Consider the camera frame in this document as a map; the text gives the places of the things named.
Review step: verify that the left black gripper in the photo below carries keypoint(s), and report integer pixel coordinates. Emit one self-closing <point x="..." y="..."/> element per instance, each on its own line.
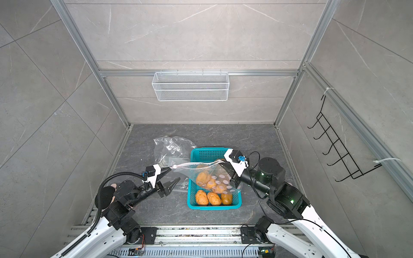
<point x="161" y="190"/>

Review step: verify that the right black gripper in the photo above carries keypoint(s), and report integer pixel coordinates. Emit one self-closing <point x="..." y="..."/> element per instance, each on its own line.
<point x="236" y="179"/>

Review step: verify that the clear pink-dotted zipper bag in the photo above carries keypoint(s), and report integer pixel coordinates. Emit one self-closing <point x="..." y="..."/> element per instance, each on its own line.
<point x="218" y="177"/>

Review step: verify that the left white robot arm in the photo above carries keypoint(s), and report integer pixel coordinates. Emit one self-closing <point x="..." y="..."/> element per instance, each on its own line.
<point x="114" y="223"/>

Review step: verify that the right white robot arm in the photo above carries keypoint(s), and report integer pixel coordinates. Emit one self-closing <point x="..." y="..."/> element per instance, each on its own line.
<point x="289" y="203"/>

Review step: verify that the teal plastic basket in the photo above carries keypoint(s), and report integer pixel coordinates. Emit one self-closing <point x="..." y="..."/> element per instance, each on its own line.
<point x="207" y="155"/>

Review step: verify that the pink plush pig toy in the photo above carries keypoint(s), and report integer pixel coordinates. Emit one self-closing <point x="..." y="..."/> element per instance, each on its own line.
<point x="107" y="195"/>

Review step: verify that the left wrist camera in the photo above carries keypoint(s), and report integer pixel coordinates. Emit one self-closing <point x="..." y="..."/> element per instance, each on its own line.
<point x="150" y="175"/>

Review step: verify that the metal base rail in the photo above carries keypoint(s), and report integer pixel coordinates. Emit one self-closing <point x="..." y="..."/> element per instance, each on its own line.
<point x="193" y="240"/>

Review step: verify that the white wire mesh shelf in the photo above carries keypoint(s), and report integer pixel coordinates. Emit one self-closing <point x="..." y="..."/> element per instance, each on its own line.
<point x="191" y="86"/>

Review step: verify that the black wire hook rack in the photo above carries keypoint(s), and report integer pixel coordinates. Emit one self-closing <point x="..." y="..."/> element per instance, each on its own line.
<point x="338" y="146"/>

